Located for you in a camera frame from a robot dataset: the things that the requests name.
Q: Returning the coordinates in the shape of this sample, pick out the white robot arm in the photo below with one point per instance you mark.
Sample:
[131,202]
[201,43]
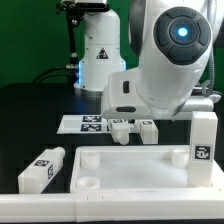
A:
[173,40]

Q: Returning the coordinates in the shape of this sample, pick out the black camera on stand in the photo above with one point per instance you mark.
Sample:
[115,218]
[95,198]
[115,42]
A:
[75,11]

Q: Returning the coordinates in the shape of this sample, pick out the white front fence bar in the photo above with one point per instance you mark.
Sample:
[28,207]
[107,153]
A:
[17,208]

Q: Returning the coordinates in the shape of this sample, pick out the white desk top tray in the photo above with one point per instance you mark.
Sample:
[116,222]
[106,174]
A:
[130,167]

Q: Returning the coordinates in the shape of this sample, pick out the white marker sheet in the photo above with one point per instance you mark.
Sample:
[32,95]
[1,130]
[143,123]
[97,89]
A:
[83,124]

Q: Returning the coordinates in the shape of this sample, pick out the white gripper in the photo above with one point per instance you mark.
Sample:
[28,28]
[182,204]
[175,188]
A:
[121,100]

